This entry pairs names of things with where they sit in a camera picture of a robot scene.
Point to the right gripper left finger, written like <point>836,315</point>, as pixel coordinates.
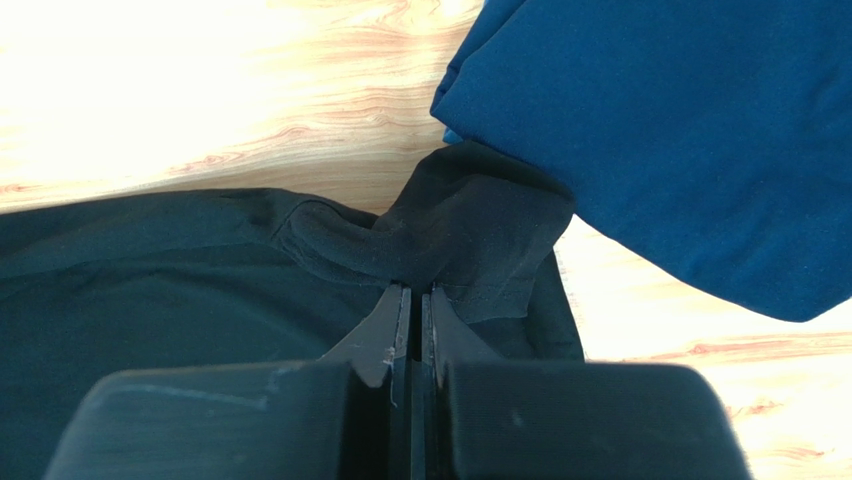
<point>341,416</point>

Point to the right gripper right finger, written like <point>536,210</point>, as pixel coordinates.
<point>488,417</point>

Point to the black t shirt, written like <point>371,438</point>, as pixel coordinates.
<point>228,276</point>

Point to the folded navy t shirt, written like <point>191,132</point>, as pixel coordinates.
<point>711,138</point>

